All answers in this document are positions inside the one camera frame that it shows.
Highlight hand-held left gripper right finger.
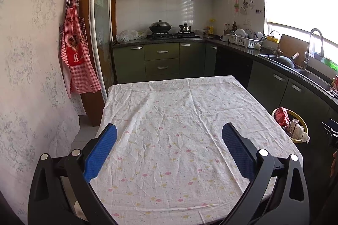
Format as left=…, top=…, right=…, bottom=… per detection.
left=221, top=122, right=310, bottom=225

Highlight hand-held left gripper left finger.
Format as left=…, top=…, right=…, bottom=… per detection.
left=28, top=123, right=118, bottom=225

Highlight yellow rimmed trash bin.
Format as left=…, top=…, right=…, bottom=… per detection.
left=272, top=107, right=311, bottom=145

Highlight red white drink can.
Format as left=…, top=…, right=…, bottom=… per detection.
left=274, top=108, right=290, bottom=128

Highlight person's right hand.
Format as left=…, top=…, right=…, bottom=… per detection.
left=330, top=150, right=338, bottom=177

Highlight white crumpled paper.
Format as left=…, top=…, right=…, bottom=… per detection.
left=293, top=125, right=311, bottom=143

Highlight steel kitchen sink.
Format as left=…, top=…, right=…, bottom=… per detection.
left=259, top=53, right=333, bottom=92

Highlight green plastic container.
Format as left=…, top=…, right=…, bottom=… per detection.
left=323, top=57, right=338, bottom=69

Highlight floral white tablecloth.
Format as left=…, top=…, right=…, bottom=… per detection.
left=95, top=75, right=304, bottom=225

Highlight tall steel faucet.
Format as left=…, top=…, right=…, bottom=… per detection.
left=302, top=28, right=325, bottom=71

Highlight red checkered apron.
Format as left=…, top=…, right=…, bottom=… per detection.
left=59, top=0, right=103, bottom=99

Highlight wooden cutting board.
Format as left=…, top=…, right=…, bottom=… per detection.
left=280, top=34, right=311, bottom=67

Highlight thin steel faucet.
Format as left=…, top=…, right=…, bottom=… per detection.
left=270, top=30, right=282, bottom=55

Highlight dark kitchen countertop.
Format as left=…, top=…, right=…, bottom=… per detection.
left=111, top=36, right=338, bottom=106

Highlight white dish rack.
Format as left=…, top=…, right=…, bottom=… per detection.
left=228, top=35, right=263, bottom=48

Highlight stack of white plates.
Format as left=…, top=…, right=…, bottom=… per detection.
left=235, top=29, right=254, bottom=39

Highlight crumpled plastic bag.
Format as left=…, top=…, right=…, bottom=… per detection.
left=116, top=29, right=147, bottom=43

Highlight glass sliding door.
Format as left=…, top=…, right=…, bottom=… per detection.
left=88, top=0, right=117, bottom=99

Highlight black gas stove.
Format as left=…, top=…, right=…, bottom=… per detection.
left=148, top=32, right=204, bottom=40

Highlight black wok with lid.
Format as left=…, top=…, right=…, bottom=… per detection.
left=149, top=19, right=172, bottom=33

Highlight black wok with wooden handle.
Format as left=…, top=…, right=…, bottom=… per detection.
left=273, top=52, right=300, bottom=69

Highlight wall hung utensils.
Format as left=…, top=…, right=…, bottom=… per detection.
left=233, top=0, right=249, bottom=15

